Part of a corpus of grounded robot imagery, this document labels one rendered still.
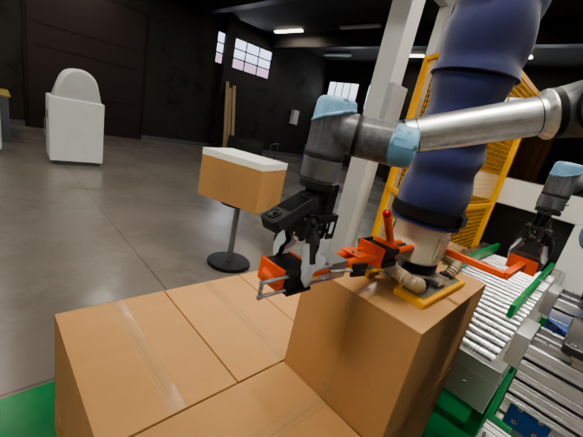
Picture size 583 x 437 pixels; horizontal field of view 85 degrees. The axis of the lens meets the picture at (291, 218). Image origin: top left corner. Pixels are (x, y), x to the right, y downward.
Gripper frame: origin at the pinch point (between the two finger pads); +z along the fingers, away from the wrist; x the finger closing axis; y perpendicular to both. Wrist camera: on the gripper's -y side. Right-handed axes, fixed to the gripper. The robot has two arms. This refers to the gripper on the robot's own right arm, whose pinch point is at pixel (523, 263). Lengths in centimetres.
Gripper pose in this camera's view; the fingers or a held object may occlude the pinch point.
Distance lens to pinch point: 138.2
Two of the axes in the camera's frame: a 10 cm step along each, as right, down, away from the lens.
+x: 6.6, 3.5, -6.6
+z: -2.2, 9.3, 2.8
